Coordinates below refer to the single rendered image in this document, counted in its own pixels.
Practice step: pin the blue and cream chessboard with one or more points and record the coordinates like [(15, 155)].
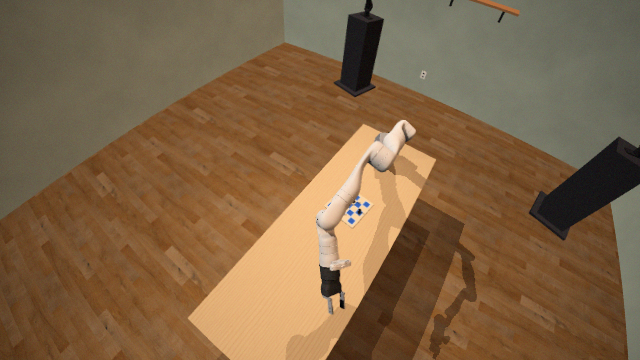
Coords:
[(351, 217)]

